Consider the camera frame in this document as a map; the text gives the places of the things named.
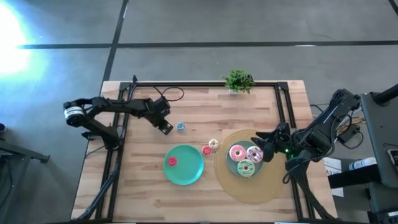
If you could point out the black power adapter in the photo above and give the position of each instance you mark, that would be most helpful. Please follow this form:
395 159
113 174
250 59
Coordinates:
348 133

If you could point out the white plastic bottle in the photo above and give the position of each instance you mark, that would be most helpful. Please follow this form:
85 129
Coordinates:
363 163

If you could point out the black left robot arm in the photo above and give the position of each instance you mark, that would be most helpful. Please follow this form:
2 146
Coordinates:
109 107

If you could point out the large green frosted donut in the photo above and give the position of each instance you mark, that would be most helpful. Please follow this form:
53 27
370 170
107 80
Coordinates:
241 171

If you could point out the tan round placemat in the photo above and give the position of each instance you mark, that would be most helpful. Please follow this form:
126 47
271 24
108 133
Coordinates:
252 193

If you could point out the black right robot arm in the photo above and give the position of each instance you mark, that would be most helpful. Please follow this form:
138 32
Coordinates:
323 133

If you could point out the white paper sheet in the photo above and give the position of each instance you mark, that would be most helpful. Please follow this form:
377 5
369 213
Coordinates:
333 169

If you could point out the small cream donut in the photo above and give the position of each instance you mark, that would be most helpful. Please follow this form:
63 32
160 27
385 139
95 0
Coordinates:
211 142

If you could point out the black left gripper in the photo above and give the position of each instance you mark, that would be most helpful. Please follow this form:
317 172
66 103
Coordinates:
161 124

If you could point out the dark grey equipment stand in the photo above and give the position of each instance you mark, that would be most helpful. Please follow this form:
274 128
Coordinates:
381 130

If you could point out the small blue donut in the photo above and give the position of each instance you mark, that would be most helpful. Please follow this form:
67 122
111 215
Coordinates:
178 124

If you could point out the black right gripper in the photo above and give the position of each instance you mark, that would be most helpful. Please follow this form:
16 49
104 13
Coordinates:
281 138

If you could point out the teal round plate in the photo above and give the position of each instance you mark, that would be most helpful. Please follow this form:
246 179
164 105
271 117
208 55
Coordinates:
186 174

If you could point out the large pink frosted donut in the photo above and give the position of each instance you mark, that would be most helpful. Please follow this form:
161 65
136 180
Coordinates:
233 149

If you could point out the large purple frosted donut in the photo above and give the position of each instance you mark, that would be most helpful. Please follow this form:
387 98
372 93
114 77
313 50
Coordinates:
250 158

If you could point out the small red donut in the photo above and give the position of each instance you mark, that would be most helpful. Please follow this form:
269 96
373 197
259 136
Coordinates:
203 148
169 159

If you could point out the dark grey side table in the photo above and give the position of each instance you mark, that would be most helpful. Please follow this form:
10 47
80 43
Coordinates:
18 186

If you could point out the small potted green plant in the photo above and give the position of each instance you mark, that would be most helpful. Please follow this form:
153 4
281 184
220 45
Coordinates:
238 81

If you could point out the grey-blue round plate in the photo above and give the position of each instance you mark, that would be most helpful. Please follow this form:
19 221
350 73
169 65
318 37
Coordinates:
230 166

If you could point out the black metal table frame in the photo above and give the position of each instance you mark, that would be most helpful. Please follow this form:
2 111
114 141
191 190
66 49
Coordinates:
202 84

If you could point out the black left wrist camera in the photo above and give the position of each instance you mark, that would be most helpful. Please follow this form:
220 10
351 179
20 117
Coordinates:
163 106

